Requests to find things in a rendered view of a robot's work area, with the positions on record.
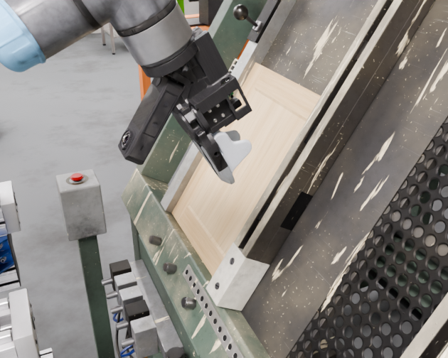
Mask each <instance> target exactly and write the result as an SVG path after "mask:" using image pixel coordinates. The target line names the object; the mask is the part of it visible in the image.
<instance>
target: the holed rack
mask: <svg viewBox="0 0 448 358"><path fill-rule="evenodd" d="M183 277H184V278H185V279H186V282H187V283H188V285H189V287H190V289H191V290H192V292H193V294H194V296H195V297H196V300H197V301H198V303H199V305H200V306H201V308H202V310H203V312H204V313H205V315H206V317H207V318H208V321H209V323H210V324H211V326H212V328H213V329H214V331H215V333H216V335H217V336H218V339H219V340H220V342H221V344H222V346H223V347H224V349H225V351H226V353H227V354H228V356H229V358H245V356H244V354H243V353H242V351H241V350H240V348H239V347H238V344H237V343H236V341H235V340H234V338H233V336H232V335H231V333H230V331H229V329H228V328H227V326H226V325H225V323H224V322H223V319H222V318H221V316H220V315H219V313H218V311H217V310H216V308H215V306H214V304H213V303H212V301H211V299H210V298H209V296H208V294H207V293H206V291H205V289H204V288H203V286H202V285H201V282H200V281H199V280H198V278H197V276H196V274H195V273H194V271H193V269H192V268H191V266H190V265H189V264H188V265H187V267H186V269H185V270H184V272H183Z"/></svg>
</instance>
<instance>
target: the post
mask: <svg viewBox="0 0 448 358"><path fill-rule="evenodd" d="M77 241H78V249H79V253H80V260H81V265H82V272H83V277H84V281H85V289H86V294H87V301H88V305H89V309H90V317H91V321H92V329H93V333H94V338H95V345H96V350H97V358H115V354H114V345H113V340H112V331H111V327H110V317H109V313H108V307H107V299H106V293H105V286H103V285H102V282H101V280H103V275H102V266H101V261H100V252H99V246H98V242H97V235H95V236H92V237H86V238H83V239H77Z"/></svg>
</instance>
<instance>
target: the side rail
mask: <svg viewBox="0 0 448 358"><path fill-rule="evenodd" d="M266 3H267V0H224V1H223V2H222V4H221V6H220V8H219V10H218V12H217V14H216V16H215V18H214V19H213V22H212V24H211V25H210V28H209V29H208V32H209V33H210V36H211V38H212V39H213V42H214V43H215V46H216V48H217V49H218V52H219V53H220V56H221V58H222V59H223V62H224V63H225V66H226V67H227V69H228V70H229V69H230V66H231V65H232V63H233V61H234V59H237V58H238V56H239V54H240V52H241V50H242V48H243V47H244V45H245V43H246V41H247V37H248V35H249V34H250V31H251V30H252V27H253V25H252V24H251V23H250V22H249V21H247V20H246V19H245V20H243V21H239V20H237V19H236V18H235V17H234V15H233V9H234V8H235V7H236V6H237V5H239V4H242V5H245V6H246V7H247V9H248V16H249V17H250V18H251V19H252V20H253V21H255V22H256V20H257V19H258V17H259V15H260V13H261V11H262V10H263V8H264V6H265V4H266ZM191 142H192V140H191V138H190V136H189V135H188V134H187V133H186V132H185V131H184V130H183V129H182V128H181V126H180V125H179V123H178V122H177V120H176V119H175V117H174V116H173V114H172V113H171V115H170V116H169V118H168V120H167V122H166V123H165V125H164V127H163V129H162V130H161V133H160V134H159V136H158V138H157V140H156V142H155V144H154V145H153V147H152V149H151V151H150V153H149V155H148V156H147V158H146V160H145V162H144V164H143V165H138V164H137V169H138V171H139V172H140V174H141V175H145V176H147V177H150V178H153V179H155V180H159V181H161V182H163V183H167V184H169V182H170V180H171V178H172V177H173V175H174V173H175V171H176V169H177V168H178V165H179V163H180V162H181V160H182V158H183V156H184V154H185V153H186V151H187V149H188V147H189V146H190V144H191Z"/></svg>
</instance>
